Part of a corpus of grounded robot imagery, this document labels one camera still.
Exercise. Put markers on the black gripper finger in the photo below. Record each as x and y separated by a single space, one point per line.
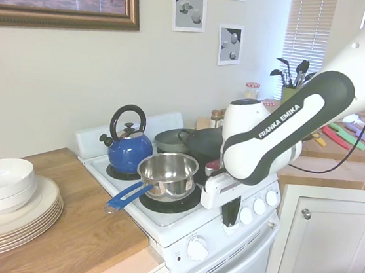
228 214
237 207

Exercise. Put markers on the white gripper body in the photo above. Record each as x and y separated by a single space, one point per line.
219 191

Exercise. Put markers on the white stove burner knob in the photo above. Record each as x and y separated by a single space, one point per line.
246 216
259 206
231 232
271 198

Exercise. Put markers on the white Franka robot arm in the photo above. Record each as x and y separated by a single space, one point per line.
282 128

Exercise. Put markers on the white electric stove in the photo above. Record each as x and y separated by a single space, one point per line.
173 218

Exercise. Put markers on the black coil burner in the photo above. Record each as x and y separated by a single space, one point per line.
115 173
202 175
168 207

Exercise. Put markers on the white oven temperature knob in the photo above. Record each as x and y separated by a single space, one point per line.
197 249

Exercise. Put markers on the silver cabinet knob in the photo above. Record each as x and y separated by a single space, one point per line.
306 214

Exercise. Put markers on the glass spice jar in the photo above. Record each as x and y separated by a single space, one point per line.
223 118
215 118

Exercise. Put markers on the glass jar red checked lid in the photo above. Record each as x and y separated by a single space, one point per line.
252 91
268 104

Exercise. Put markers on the white door cabinet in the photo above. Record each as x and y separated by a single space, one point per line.
331 252

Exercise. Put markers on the yellow knife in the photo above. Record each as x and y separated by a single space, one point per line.
320 140

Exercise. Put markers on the green utensil holder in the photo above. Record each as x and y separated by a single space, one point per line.
287 95

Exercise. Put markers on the red knife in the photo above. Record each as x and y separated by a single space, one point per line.
335 137

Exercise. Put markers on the green knife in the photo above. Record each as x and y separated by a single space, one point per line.
347 137

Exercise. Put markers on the black kitchen utensil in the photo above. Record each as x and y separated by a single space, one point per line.
284 67
309 76
303 69

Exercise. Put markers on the grey balls print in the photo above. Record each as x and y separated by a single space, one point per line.
229 46

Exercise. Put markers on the grey cube and ball print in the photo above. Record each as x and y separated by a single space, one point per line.
188 8

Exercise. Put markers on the white bowl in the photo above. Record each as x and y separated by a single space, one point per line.
3 203
0 171

